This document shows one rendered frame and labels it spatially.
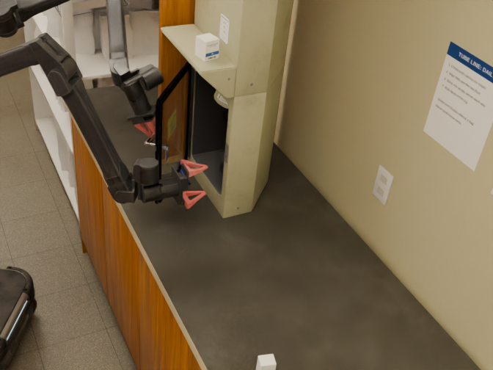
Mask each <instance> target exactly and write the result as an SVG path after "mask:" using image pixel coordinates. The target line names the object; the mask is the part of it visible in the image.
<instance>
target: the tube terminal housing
mask: <svg viewBox="0 0 493 370"><path fill-rule="evenodd" d="M292 6H293V0H195V12H194V25H195V26H196V27H197V28H198V29H199V30H200V31H201V32H202V33H203V34H206V33H211V34H212V35H214V36H216V37H217V38H219V26H220V15H221V12H222V13H223V14H224V15H225V16H226V17H227V18H229V19H230V26H229V35H228V45H226V44H225V43H224V42H223V41H222V40H221V39H220V38H219V39H220V41H219V50H220V51H221V52H222V53H223V54H224V55H225V56H226V57H227V58H228V59H229V60H230V61H231V62H232V63H233V64H234V65H235V66H236V75H235V91H234V96H233V97H232V98H226V97H224V96H223V95H222V94H221V93H220V92H219V91H218V90H217V91H218V93H219V94H220V95H221V96H222V97H223V98H224V99H225V100H226V102H227V104H228V107H229V111H228V120H227V136H226V143H227V144H228V145H229V152H228V160H227V163H226V162H224V169H223V178H222V193H221V194H220V195H219V193H218V192H217V191H216V190H215V188H214V187H213V185H212V184H211V182H210V181H209V180H208V178H207V177H206V176H205V174H204V172H200V173H198V174H196V175H194V177H195V178H196V180H197V182H198V183H199V185H200V186H201V187H202V189H203V190H204V191H205V192H206V195H207V196H208V197H209V199H210V200H211V202H212V203H213V204H214V206H215V207H216V209H217V211H218V212H219V213H220V214H221V216H222V218H226V217H231V216H235V215H238V214H244V213H247V212H251V211H252V210H253V208H254V206H255V204H256V202H257V201H258V198H259V197H260V194H261V192H262V191H263V189H264V187H265V185H266V183H267V182H268V179H269V169H270V164H271V153H272V148H273V142H274V132H275V127H276V122H277V112H278V106H279V100H280V90H281V85H282V75H283V70H284V64H285V54H286V48H287V43H288V33H289V27H290V22H291V12H292Z"/></svg>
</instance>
